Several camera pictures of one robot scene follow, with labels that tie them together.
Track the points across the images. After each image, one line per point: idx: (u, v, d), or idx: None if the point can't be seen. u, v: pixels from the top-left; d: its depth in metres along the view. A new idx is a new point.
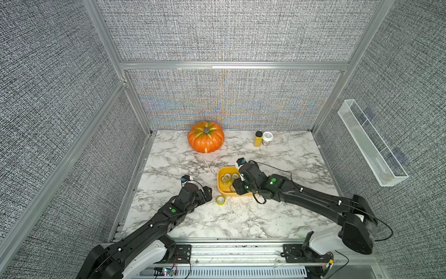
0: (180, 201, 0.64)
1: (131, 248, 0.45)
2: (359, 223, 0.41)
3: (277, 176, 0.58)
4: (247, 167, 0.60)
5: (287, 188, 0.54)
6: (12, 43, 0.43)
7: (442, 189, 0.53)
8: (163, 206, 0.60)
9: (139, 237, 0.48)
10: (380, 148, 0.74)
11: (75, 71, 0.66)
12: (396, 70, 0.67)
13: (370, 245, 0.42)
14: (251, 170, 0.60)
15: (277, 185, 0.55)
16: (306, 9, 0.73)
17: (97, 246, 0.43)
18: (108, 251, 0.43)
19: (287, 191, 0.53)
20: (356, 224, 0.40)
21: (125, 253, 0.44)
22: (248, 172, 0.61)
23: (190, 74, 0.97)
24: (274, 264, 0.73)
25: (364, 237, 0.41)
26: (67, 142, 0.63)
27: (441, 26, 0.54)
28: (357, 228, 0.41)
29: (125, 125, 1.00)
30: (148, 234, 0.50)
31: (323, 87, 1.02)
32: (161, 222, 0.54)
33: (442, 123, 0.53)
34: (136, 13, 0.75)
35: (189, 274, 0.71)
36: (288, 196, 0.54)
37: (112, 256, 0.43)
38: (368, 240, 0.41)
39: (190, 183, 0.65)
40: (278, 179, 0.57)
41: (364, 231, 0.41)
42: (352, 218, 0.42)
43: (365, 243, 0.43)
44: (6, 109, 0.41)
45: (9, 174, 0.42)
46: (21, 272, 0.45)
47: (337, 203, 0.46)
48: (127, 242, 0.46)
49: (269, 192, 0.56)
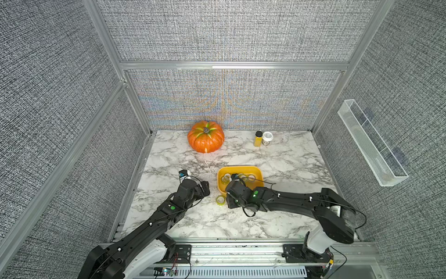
0: (179, 199, 0.64)
1: (132, 247, 0.45)
2: (330, 214, 0.43)
3: (259, 189, 0.62)
4: (230, 185, 0.65)
5: (267, 197, 0.57)
6: (12, 43, 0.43)
7: (442, 189, 0.53)
8: (162, 203, 0.60)
9: (138, 237, 0.48)
10: (380, 148, 0.74)
11: (75, 71, 0.66)
12: (396, 70, 0.67)
13: (350, 232, 0.43)
14: (235, 188, 0.65)
15: (260, 196, 0.59)
16: (306, 9, 0.73)
17: (96, 247, 0.43)
18: (108, 251, 0.43)
19: (269, 200, 0.57)
20: (328, 215, 0.43)
21: (126, 252, 0.44)
22: (233, 189, 0.66)
23: (190, 74, 0.97)
24: (274, 264, 0.73)
25: (340, 227, 0.43)
26: (67, 142, 0.63)
27: (441, 26, 0.54)
28: (328, 219, 0.43)
29: (125, 125, 1.00)
30: (147, 233, 0.49)
31: (323, 87, 1.02)
32: (161, 220, 0.54)
33: (442, 123, 0.53)
34: (136, 13, 0.75)
35: (189, 274, 0.71)
36: (269, 204, 0.58)
37: (112, 256, 0.42)
38: (345, 229, 0.43)
39: (189, 179, 0.65)
40: (259, 190, 0.61)
41: (338, 221, 0.43)
42: (323, 211, 0.44)
43: (345, 232, 0.44)
44: (6, 109, 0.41)
45: (9, 174, 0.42)
46: (21, 271, 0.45)
47: (308, 199, 0.49)
48: (127, 242, 0.46)
49: (254, 204, 0.60)
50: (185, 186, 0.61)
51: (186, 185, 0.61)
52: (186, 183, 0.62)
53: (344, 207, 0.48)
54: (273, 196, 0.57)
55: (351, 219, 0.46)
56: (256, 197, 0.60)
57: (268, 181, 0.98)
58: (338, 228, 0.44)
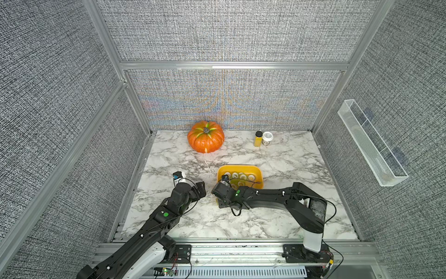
0: (172, 204, 0.62)
1: (121, 264, 0.44)
2: (299, 207, 0.46)
3: (241, 188, 0.65)
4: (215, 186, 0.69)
5: (247, 195, 0.61)
6: (12, 43, 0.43)
7: (442, 189, 0.53)
8: (155, 210, 0.58)
9: (128, 252, 0.46)
10: (380, 148, 0.74)
11: (75, 71, 0.66)
12: (396, 70, 0.67)
13: (318, 222, 0.46)
14: (219, 189, 0.69)
15: (241, 195, 0.62)
16: (306, 9, 0.73)
17: (85, 266, 0.42)
18: (97, 270, 0.42)
19: (248, 197, 0.60)
20: (297, 207, 0.46)
21: (114, 271, 0.42)
22: (217, 190, 0.69)
23: (190, 74, 0.97)
24: (274, 264, 0.73)
25: (309, 218, 0.46)
26: (67, 142, 0.63)
27: (441, 26, 0.54)
28: (297, 210, 0.46)
29: (125, 125, 1.00)
30: (137, 247, 0.48)
31: (323, 87, 1.02)
32: (152, 230, 0.52)
33: (442, 123, 0.53)
34: (136, 13, 0.75)
35: (189, 274, 0.70)
36: (250, 203, 0.61)
37: (101, 275, 0.41)
38: (313, 218, 0.46)
39: (182, 183, 0.62)
40: (241, 189, 0.65)
41: (307, 211, 0.46)
42: (293, 204, 0.47)
43: (314, 222, 0.47)
44: (6, 109, 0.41)
45: (9, 174, 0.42)
46: (21, 271, 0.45)
47: (281, 194, 0.52)
48: (117, 258, 0.45)
49: (237, 203, 0.63)
50: (179, 190, 0.59)
51: (180, 189, 0.59)
52: (179, 188, 0.59)
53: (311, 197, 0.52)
54: (252, 194, 0.60)
55: (319, 208, 0.49)
56: (238, 196, 0.63)
57: (268, 181, 0.98)
58: (308, 218, 0.47)
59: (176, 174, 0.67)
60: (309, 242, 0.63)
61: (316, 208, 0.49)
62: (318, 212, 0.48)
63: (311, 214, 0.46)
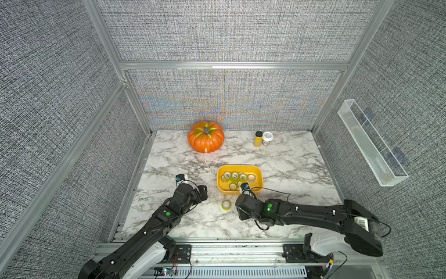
0: (174, 204, 0.63)
1: (125, 260, 0.45)
2: (358, 229, 0.41)
3: (273, 201, 0.59)
4: (242, 199, 0.61)
5: (284, 211, 0.55)
6: (12, 43, 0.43)
7: (442, 189, 0.53)
8: (158, 210, 0.59)
9: (132, 248, 0.47)
10: (380, 148, 0.74)
11: (75, 71, 0.66)
12: (396, 70, 0.67)
13: (378, 246, 0.41)
14: (246, 202, 0.61)
15: (275, 210, 0.57)
16: (306, 9, 0.73)
17: (89, 260, 0.42)
18: (101, 265, 0.42)
19: (286, 214, 0.54)
20: (356, 230, 0.41)
21: (119, 265, 0.43)
22: (244, 203, 0.62)
23: (190, 74, 0.97)
24: (274, 264, 0.73)
25: (369, 241, 0.41)
26: (67, 142, 0.63)
27: (441, 26, 0.54)
28: (357, 234, 0.41)
29: (125, 125, 1.00)
30: (141, 243, 0.49)
31: (323, 87, 1.02)
32: (155, 228, 0.53)
33: (442, 123, 0.53)
34: (136, 13, 0.75)
35: (189, 274, 0.70)
36: (287, 219, 0.55)
37: (105, 269, 0.42)
38: (373, 242, 0.41)
39: (186, 184, 0.64)
40: (274, 204, 0.58)
41: (367, 235, 0.41)
42: (351, 226, 0.42)
43: (373, 246, 0.42)
44: (6, 109, 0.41)
45: (9, 174, 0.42)
46: (21, 271, 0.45)
47: (331, 213, 0.47)
48: (120, 253, 0.45)
49: (269, 219, 0.57)
50: (181, 190, 0.60)
51: (182, 189, 0.61)
52: (181, 189, 0.61)
53: (370, 218, 0.46)
54: (289, 210, 0.54)
55: (377, 231, 0.44)
56: (272, 211, 0.57)
57: (268, 181, 0.98)
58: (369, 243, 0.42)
59: (180, 176, 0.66)
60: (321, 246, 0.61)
61: (375, 231, 0.44)
62: (377, 236, 0.43)
63: (369, 237, 0.41)
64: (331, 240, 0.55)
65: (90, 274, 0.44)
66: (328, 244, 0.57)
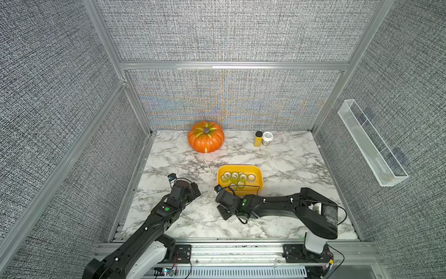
0: (172, 199, 0.64)
1: (129, 256, 0.44)
2: (310, 213, 0.45)
3: (247, 197, 0.64)
4: (220, 195, 0.66)
5: (254, 204, 0.59)
6: (12, 43, 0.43)
7: (442, 189, 0.53)
8: (156, 206, 0.59)
9: (135, 243, 0.47)
10: (380, 148, 0.74)
11: (75, 71, 0.66)
12: (396, 70, 0.67)
13: (331, 228, 0.45)
14: (225, 197, 0.66)
15: (248, 204, 0.61)
16: (306, 9, 0.73)
17: (93, 260, 0.42)
18: (105, 263, 0.42)
19: (256, 206, 0.59)
20: (308, 214, 0.45)
21: (123, 261, 0.43)
22: (222, 199, 0.67)
23: (190, 74, 0.97)
24: (274, 264, 0.73)
25: (322, 224, 0.44)
26: (67, 142, 0.63)
27: (441, 26, 0.54)
28: (309, 217, 0.44)
29: (125, 125, 1.00)
30: (144, 238, 0.49)
31: (323, 87, 1.02)
32: (156, 223, 0.54)
33: (442, 123, 0.53)
34: (136, 13, 0.75)
35: (189, 274, 0.70)
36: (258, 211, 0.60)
37: (111, 267, 0.41)
38: (326, 224, 0.45)
39: (182, 180, 0.65)
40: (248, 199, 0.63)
41: (319, 218, 0.45)
42: (303, 211, 0.46)
43: (327, 228, 0.45)
44: (6, 109, 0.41)
45: (9, 174, 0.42)
46: (21, 271, 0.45)
47: (290, 201, 0.51)
48: (123, 250, 0.45)
49: (244, 213, 0.62)
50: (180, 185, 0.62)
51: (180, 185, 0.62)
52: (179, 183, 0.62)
53: (323, 203, 0.50)
54: (259, 203, 0.59)
55: (332, 214, 0.47)
56: (245, 206, 0.62)
57: (268, 181, 0.98)
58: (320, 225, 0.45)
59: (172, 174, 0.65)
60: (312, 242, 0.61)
61: (328, 214, 0.47)
62: (331, 218, 0.46)
63: (322, 220, 0.45)
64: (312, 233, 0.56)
65: (96, 273, 0.43)
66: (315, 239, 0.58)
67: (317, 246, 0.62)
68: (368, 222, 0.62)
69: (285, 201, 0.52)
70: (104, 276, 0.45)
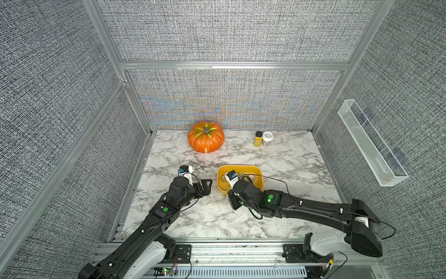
0: (171, 199, 0.61)
1: (124, 260, 0.44)
2: (365, 229, 0.40)
3: (274, 194, 0.56)
4: (242, 186, 0.56)
5: (286, 204, 0.52)
6: (12, 43, 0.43)
7: (442, 189, 0.53)
8: (155, 205, 0.57)
9: (130, 247, 0.46)
10: (380, 148, 0.74)
11: (75, 72, 0.66)
12: (396, 70, 0.67)
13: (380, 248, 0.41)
14: (246, 189, 0.56)
15: (277, 202, 0.54)
16: (306, 9, 0.73)
17: (87, 264, 0.41)
18: (99, 268, 0.41)
19: (289, 207, 0.51)
20: (364, 231, 0.40)
21: (118, 267, 0.42)
22: (244, 190, 0.57)
23: (190, 74, 0.97)
24: (274, 264, 0.73)
25: (374, 242, 0.40)
26: (67, 142, 0.63)
27: (441, 26, 0.54)
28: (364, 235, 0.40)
29: (125, 125, 1.00)
30: (140, 242, 0.48)
31: (323, 87, 1.02)
32: (153, 225, 0.52)
33: (442, 123, 0.53)
34: (136, 13, 0.75)
35: (189, 274, 0.70)
36: (288, 212, 0.53)
37: (105, 272, 0.41)
38: (378, 244, 0.41)
39: (182, 178, 0.61)
40: (275, 196, 0.55)
41: (373, 236, 0.40)
42: (358, 226, 0.41)
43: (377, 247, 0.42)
44: (6, 109, 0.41)
45: (9, 174, 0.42)
46: (21, 271, 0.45)
47: (339, 211, 0.45)
48: (118, 254, 0.44)
49: (269, 210, 0.54)
50: (176, 184, 0.58)
51: (177, 183, 0.58)
52: (176, 182, 0.58)
53: (373, 220, 0.46)
54: (292, 203, 0.51)
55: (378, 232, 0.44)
56: (273, 203, 0.54)
57: (268, 181, 0.98)
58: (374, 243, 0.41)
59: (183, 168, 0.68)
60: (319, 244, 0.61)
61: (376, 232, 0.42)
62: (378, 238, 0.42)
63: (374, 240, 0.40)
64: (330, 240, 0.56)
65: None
66: (327, 244, 0.58)
67: (324, 250, 0.61)
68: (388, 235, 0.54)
69: (333, 209, 0.46)
70: None
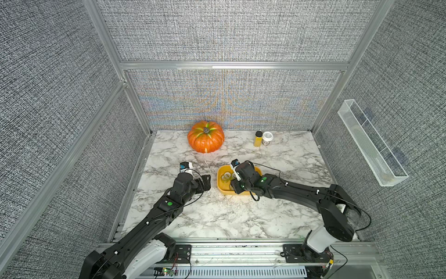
0: (175, 194, 0.62)
1: (129, 249, 0.44)
2: (333, 208, 0.44)
3: (268, 175, 0.63)
4: (242, 165, 0.66)
5: (274, 184, 0.59)
6: (12, 43, 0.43)
7: (442, 189, 0.53)
8: (159, 200, 0.58)
9: (135, 238, 0.46)
10: (380, 148, 0.74)
11: (75, 72, 0.66)
12: (396, 70, 0.67)
13: (349, 230, 0.44)
14: (245, 169, 0.66)
15: (268, 182, 0.61)
16: (306, 9, 0.73)
17: (93, 251, 0.42)
18: (105, 256, 0.42)
19: (276, 187, 0.58)
20: (330, 209, 0.44)
21: (123, 255, 0.42)
22: (243, 170, 0.67)
23: (190, 74, 0.97)
24: (274, 264, 0.73)
25: (341, 222, 0.44)
26: (67, 142, 0.63)
27: (441, 26, 0.54)
28: (330, 212, 0.44)
29: (125, 125, 1.00)
30: (144, 233, 0.48)
31: (323, 87, 1.02)
32: (158, 218, 0.53)
33: (442, 123, 0.53)
34: (136, 13, 0.75)
35: (189, 274, 0.70)
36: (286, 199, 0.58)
37: (110, 260, 0.41)
38: (345, 225, 0.43)
39: (186, 174, 0.62)
40: (269, 177, 0.62)
41: (341, 216, 0.44)
42: (326, 204, 0.45)
43: (344, 228, 0.44)
44: (6, 109, 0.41)
45: (9, 174, 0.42)
46: (21, 271, 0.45)
47: (315, 192, 0.50)
48: (123, 244, 0.45)
49: (259, 189, 0.62)
50: (181, 179, 0.59)
51: (182, 179, 0.59)
52: (181, 177, 0.60)
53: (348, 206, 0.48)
54: (280, 184, 0.58)
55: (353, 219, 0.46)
56: (264, 182, 0.61)
57: None
58: (340, 222, 0.44)
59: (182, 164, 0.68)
60: (313, 240, 0.63)
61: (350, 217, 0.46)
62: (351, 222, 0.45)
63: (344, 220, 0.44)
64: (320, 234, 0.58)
65: (94, 265, 0.43)
66: (318, 238, 0.60)
67: (319, 245, 0.62)
68: (368, 222, 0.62)
69: (310, 190, 0.51)
70: (103, 268, 0.45)
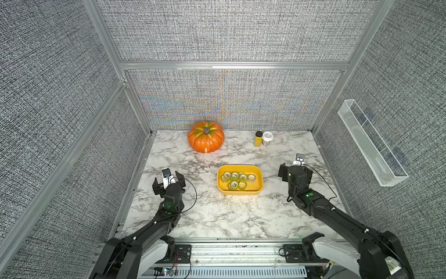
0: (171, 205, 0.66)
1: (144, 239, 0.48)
2: (374, 251, 0.40)
3: (315, 194, 0.61)
4: (298, 170, 0.62)
5: (319, 204, 0.57)
6: (12, 43, 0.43)
7: (442, 189, 0.53)
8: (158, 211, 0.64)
9: (148, 230, 0.52)
10: (380, 148, 0.74)
11: (75, 71, 0.66)
12: (396, 70, 0.67)
13: None
14: (299, 176, 0.63)
15: (312, 200, 0.59)
16: (306, 9, 0.73)
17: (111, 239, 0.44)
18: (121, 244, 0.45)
19: (319, 206, 0.57)
20: (371, 251, 0.41)
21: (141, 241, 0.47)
22: (297, 175, 0.63)
23: (190, 74, 0.97)
24: (274, 264, 0.73)
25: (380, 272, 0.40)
26: (67, 142, 0.63)
27: (441, 26, 0.54)
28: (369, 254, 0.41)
29: (125, 125, 1.00)
30: (155, 228, 0.54)
31: (323, 87, 1.02)
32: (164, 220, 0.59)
33: (442, 123, 0.53)
34: (136, 13, 0.75)
35: (189, 274, 0.71)
36: (317, 212, 0.58)
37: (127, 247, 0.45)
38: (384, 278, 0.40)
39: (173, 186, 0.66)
40: (315, 195, 0.61)
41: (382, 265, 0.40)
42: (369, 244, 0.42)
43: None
44: (6, 109, 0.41)
45: (9, 174, 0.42)
46: (21, 272, 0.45)
47: (363, 229, 0.46)
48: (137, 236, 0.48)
49: (302, 203, 0.61)
50: (171, 195, 0.63)
51: (172, 193, 0.63)
52: (170, 193, 0.63)
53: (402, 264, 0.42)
54: (326, 206, 0.56)
55: None
56: (309, 199, 0.60)
57: (268, 181, 0.99)
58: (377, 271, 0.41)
59: (168, 172, 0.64)
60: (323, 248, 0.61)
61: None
62: None
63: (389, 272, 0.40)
64: (340, 251, 0.54)
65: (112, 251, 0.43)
66: (331, 250, 0.57)
67: (322, 252, 0.62)
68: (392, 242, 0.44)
69: (358, 225, 0.47)
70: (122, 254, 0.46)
